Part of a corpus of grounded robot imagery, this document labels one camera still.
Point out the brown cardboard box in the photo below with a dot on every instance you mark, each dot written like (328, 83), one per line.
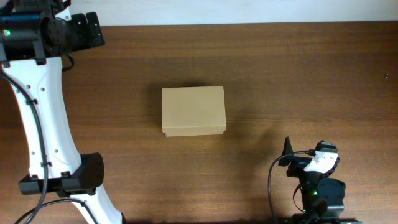
(193, 111)

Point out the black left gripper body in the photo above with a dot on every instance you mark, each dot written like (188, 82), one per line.
(81, 34)

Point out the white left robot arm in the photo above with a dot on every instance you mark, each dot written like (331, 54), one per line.
(35, 35)

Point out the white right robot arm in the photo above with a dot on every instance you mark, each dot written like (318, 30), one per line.
(322, 196)

